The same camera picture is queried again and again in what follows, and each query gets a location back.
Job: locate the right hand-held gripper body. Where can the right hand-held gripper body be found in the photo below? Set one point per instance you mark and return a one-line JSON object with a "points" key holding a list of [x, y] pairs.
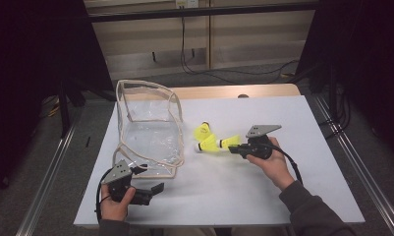
{"points": [[260, 146]]}

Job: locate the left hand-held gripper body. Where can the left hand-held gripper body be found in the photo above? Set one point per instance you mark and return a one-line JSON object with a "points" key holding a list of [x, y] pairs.
{"points": [[119, 175]]}

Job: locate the yellow shuttlecock white cork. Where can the yellow shuttlecock white cork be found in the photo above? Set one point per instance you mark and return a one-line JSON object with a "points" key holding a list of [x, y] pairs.
{"points": [[230, 141], [209, 144]]}

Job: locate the clear plastic bag beige trim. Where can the clear plastic bag beige trim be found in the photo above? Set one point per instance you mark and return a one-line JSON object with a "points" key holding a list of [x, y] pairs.
{"points": [[152, 144]]}

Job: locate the yellow shuttlecock dark cork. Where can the yellow shuttlecock dark cork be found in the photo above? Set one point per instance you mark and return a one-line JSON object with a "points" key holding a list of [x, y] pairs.
{"points": [[201, 132]]}

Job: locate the person's right hand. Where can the person's right hand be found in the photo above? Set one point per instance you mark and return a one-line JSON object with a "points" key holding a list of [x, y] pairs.
{"points": [[276, 167]]}

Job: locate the person's left hand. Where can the person's left hand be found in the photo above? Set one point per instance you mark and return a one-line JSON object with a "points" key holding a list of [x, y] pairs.
{"points": [[114, 211]]}

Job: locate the white table cover sheet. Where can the white table cover sheet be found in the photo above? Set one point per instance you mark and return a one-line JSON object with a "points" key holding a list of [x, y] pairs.
{"points": [[299, 114]]}

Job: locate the dark round table grommet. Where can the dark round table grommet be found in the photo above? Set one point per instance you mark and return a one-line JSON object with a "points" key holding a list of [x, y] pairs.
{"points": [[243, 96]]}

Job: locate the black metal stand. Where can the black metal stand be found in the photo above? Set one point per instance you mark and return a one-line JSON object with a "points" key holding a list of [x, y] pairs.
{"points": [[65, 111]]}

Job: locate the black curtain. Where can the black curtain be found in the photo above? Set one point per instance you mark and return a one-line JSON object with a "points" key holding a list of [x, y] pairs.
{"points": [[374, 49], [27, 65]]}

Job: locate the black horizontal bar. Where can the black horizontal bar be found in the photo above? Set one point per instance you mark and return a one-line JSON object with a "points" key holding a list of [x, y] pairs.
{"points": [[152, 14]]}

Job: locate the metal floor rail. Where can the metal floor rail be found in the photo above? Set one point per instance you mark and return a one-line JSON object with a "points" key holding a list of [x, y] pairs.
{"points": [[358, 164], [47, 183]]}

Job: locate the white wall socket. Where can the white wall socket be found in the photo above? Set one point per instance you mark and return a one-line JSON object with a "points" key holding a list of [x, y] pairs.
{"points": [[186, 3]]}

